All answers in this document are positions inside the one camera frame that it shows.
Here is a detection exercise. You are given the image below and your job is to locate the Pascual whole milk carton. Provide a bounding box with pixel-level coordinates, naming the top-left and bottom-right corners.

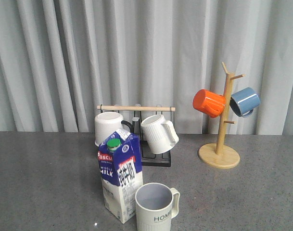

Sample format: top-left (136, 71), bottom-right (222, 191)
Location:
top-left (98, 128), bottom-right (143, 223)

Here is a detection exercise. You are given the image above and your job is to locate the white HOME cup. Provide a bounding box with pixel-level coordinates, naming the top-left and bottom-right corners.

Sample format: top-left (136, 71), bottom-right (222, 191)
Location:
top-left (135, 182), bottom-right (180, 231)

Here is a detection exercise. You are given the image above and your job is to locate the white ribbed mug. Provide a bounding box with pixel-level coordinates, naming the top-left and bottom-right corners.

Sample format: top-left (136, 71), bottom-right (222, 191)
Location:
top-left (141, 115), bottom-right (179, 154)

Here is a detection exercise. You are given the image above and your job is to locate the orange enamel mug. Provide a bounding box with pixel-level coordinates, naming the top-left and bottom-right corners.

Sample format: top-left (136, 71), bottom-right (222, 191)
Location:
top-left (192, 89), bottom-right (226, 118)

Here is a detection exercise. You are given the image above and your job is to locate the wooden mug tree stand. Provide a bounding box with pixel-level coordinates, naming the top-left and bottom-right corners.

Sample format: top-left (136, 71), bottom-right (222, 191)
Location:
top-left (198, 62), bottom-right (244, 169)

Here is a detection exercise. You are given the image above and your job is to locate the blue enamel mug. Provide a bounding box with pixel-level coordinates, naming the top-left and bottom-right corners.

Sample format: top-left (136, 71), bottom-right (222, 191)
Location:
top-left (229, 88), bottom-right (260, 117)

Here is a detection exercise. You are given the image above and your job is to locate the grey curtain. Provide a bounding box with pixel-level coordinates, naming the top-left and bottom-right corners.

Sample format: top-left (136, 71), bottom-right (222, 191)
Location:
top-left (0, 0), bottom-right (293, 135)

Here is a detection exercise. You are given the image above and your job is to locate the white mug black handle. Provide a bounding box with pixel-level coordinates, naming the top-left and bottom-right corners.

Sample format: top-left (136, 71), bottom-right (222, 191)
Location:
top-left (94, 112), bottom-right (133, 146)

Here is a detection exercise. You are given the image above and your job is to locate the black wire mug rack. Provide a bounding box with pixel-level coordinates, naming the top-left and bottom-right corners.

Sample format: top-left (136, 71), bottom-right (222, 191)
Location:
top-left (97, 104), bottom-right (176, 167)

